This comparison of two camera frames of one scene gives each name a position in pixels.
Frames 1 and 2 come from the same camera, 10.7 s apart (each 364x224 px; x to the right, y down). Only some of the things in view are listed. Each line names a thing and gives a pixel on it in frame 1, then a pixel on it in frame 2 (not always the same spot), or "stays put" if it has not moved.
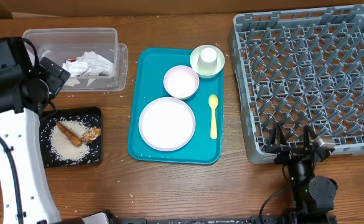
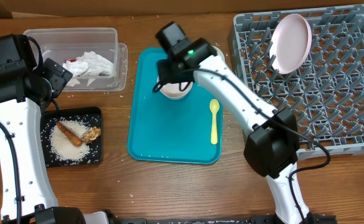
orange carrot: (74, 140) stays put
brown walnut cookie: (91, 134) stays put
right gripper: (289, 154) -> (163, 71)
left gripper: (54, 74) stays put
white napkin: (89, 63) stays put
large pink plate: (167, 124) -> (290, 43)
